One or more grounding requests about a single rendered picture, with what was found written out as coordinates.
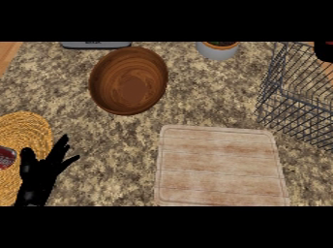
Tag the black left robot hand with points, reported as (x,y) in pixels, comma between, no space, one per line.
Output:
(39,174)

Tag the pale wooden cutting board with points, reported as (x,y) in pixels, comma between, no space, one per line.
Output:
(222,166)

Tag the yellow woven placemat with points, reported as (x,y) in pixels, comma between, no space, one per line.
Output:
(12,158)

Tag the brown wooden bowl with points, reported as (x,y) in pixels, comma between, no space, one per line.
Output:
(129,80)

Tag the grey flat appliance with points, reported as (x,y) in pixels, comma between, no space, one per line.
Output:
(96,44)

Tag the white plant pot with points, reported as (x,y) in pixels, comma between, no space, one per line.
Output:
(217,49)

